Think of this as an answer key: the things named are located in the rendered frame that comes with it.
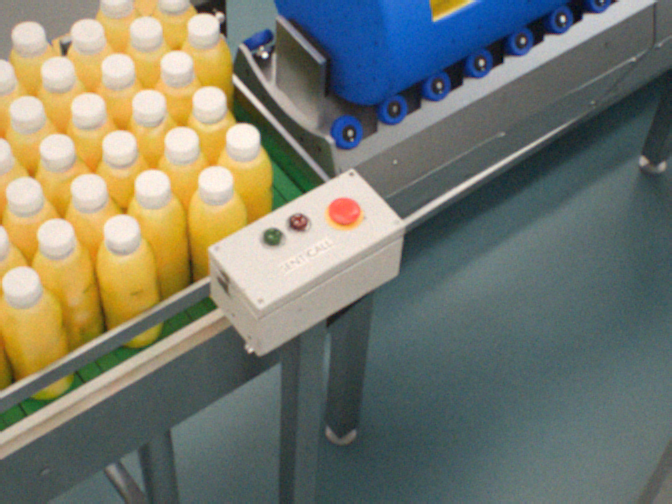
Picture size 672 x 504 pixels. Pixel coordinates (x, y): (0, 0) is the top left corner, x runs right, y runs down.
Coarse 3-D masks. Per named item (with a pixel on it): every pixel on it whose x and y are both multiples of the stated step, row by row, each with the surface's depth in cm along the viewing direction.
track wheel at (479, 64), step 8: (480, 48) 178; (472, 56) 178; (480, 56) 178; (488, 56) 179; (464, 64) 178; (472, 64) 178; (480, 64) 178; (488, 64) 179; (472, 72) 178; (480, 72) 179; (488, 72) 180
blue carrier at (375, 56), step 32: (288, 0) 174; (320, 0) 166; (352, 0) 159; (384, 0) 154; (416, 0) 156; (480, 0) 162; (512, 0) 166; (544, 0) 171; (320, 32) 170; (352, 32) 163; (384, 32) 157; (416, 32) 158; (448, 32) 162; (480, 32) 166; (352, 64) 167; (384, 64) 160; (416, 64) 162; (448, 64) 170; (352, 96) 172; (384, 96) 165
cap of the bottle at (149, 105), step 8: (136, 96) 155; (144, 96) 155; (152, 96) 155; (160, 96) 155; (136, 104) 154; (144, 104) 154; (152, 104) 154; (160, 104) 154; (136, 112) 154; (144, 112) 153; (152, 112) 154; (160, 112) 154; (144, 120) 155; (152, 120) 155
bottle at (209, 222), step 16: (192, 208) 151; (208, 208) 149; (224, 208) 149; (240, 208) 151; (192, 224) 152; (208, 224) 150; (224, 224) 150; (240, 224) 152; (192, 240) 155; (208, 240) 152; (192, 256) 158; (208, 256) 155; (192, 272) 161; (208, 272) 157
